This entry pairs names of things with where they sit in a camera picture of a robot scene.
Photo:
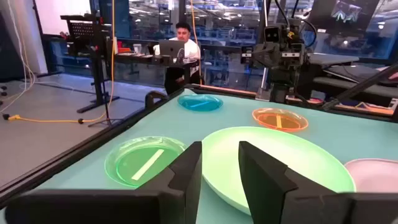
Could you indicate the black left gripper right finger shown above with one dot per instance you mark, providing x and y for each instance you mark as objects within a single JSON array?
[{"x": 273, "y": 193}]

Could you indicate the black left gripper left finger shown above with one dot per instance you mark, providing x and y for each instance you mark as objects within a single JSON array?
[{"x": 174, "y": 199}]

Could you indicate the small clear orange plate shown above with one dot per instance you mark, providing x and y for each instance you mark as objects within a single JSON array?
[{"x": 280, "y": 119}]

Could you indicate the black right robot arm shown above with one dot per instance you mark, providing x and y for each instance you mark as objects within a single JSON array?
[{"x": 281, "y": 81}]

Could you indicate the large light green plate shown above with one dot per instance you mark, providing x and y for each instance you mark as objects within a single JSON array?
[{"x": 280, "y": 149}]

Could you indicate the small clear green plate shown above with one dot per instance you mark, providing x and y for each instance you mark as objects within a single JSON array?
[{"x": 136, "y": 155}]

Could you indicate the person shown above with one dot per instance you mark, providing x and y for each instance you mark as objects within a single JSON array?
[{"x": 189, "y": 46}]

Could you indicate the small clear blue plate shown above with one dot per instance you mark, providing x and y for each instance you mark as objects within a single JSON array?
[{"x": 200, "y": 102}]

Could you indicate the black diagonal bar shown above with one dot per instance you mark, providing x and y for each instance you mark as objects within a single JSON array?
[{"x": 360, "y": 87}]

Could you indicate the grey laptop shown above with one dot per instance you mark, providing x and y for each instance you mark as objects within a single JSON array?
[{"x": 171, "y": 48}]

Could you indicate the large pale pink plate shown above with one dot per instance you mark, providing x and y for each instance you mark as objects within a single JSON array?
[{"x": 373, "y": 174}]

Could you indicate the black thin tripod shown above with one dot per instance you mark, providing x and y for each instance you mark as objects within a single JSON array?
[{"x": 107, "y": 102}]

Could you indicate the black desk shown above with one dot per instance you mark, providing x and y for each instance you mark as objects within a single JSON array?
[{"x": 140, "y": 59}]

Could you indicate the white cup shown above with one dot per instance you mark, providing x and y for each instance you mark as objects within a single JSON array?
[{"x": 137, "y": 48}]

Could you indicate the black equipment stand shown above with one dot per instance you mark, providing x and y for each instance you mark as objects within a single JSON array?
[{"x": 96, "y": 46}]

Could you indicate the black wall monitor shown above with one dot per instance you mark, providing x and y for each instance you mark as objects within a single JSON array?
[{"x": 345, "y": 11}]

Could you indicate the black table frame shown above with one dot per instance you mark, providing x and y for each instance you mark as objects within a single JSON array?
[{"x": 77, "y": 152}]

